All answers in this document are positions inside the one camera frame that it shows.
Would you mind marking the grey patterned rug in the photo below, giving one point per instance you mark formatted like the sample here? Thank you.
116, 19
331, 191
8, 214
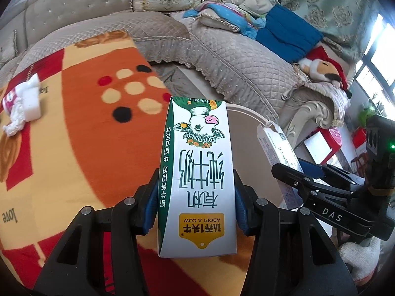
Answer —
172, 77

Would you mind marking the beige quilted sofa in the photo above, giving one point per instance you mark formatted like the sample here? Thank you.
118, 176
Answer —
240, 64

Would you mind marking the person's right hand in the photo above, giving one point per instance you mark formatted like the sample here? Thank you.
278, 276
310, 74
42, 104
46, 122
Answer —
361, 256

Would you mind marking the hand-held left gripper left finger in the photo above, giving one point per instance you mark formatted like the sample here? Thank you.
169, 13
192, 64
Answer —
151, 200

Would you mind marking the window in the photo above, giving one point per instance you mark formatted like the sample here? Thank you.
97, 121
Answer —
379, 67

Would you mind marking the green patterned curtain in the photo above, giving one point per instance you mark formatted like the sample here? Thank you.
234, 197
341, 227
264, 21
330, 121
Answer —
339, 6

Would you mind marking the beige crumpled garment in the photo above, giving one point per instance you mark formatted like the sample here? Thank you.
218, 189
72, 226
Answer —
253, 4

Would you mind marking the white flat board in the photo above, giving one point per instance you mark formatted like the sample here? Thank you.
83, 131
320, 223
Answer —
316, 146

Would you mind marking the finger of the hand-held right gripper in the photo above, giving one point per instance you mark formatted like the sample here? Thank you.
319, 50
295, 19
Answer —
311, 168
290, 177

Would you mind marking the plush toy with red hat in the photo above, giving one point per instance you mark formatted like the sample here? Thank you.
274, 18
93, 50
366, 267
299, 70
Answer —
322, 67

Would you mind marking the red box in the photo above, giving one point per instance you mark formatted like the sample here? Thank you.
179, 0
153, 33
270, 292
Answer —
359, 137

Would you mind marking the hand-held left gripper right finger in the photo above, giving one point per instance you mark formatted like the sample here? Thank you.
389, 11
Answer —
240, 209

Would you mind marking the white torn cardboard box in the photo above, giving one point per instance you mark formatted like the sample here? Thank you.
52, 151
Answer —
274, 148

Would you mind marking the colourful striped cloth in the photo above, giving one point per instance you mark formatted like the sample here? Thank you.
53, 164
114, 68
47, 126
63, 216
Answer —
228, 14

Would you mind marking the red plastic stool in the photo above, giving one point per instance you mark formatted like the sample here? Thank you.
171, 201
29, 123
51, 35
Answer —
333, 138

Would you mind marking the white foam block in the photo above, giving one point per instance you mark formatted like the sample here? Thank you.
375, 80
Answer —
31, 101

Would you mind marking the blue quilted cushion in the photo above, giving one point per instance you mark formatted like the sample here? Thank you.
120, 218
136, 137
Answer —
287, 34

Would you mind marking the orange printed blanket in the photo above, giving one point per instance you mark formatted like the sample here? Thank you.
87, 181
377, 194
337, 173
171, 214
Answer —
77, 160

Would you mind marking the white green milk carton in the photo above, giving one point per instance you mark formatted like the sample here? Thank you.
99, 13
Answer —
197, 175

